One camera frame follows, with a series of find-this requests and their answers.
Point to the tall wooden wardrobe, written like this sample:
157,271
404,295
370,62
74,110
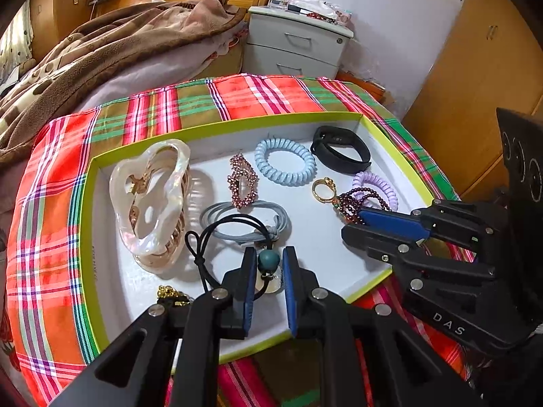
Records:
63,8

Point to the white nightstand with drawers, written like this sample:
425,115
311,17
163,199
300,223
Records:
297,46

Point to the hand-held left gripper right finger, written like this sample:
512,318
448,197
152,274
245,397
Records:
290,296

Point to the red green plaid cloth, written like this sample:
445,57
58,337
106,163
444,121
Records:
55,220

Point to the lilac bed sheet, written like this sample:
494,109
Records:
169,72

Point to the brown patterned blanket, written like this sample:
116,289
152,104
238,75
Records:
106,51

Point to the black wristband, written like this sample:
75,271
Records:
335,157

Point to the dotted curtain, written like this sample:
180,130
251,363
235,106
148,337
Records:
17,46

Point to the pink beaded hair clip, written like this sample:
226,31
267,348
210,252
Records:
237,165

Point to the clear pearly hair claw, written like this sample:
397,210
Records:
121,195

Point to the white box with green rim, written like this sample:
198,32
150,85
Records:
322,241

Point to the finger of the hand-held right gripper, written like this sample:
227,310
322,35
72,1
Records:
394,222
373,243

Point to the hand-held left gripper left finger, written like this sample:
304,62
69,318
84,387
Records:
251,292

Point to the pile of packets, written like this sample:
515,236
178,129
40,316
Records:
322,8

